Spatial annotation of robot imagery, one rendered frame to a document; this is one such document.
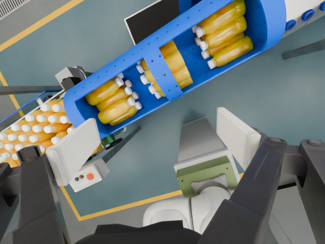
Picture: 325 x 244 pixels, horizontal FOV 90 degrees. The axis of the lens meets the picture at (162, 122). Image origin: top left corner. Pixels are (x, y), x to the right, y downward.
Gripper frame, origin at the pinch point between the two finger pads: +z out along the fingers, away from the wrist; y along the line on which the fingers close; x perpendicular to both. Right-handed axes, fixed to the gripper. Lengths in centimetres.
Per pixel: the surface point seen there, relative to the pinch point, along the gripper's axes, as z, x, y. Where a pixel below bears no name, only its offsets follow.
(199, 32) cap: 57, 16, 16
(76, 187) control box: 58, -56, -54
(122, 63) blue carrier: 51, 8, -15
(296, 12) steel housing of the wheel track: 72, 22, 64
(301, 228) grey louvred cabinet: 81, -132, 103
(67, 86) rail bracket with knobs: 76, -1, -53
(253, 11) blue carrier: 62, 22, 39
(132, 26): 165, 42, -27
